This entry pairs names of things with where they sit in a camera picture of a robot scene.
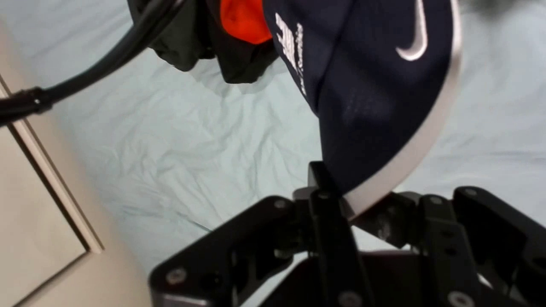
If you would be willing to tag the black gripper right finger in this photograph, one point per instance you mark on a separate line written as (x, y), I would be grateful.
(471, 244)

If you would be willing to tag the bed with teal sheet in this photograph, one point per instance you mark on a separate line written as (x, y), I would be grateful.
(52, 215)

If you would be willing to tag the red cap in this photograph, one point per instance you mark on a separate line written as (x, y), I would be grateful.
(244, 18)

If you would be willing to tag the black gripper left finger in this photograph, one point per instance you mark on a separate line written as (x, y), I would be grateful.
(273, 244)

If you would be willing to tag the black cap orange logo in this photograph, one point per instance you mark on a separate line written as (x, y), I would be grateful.
(244, 61)

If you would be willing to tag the navy blue Nike cap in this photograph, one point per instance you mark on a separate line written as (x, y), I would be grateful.
(369, 90)

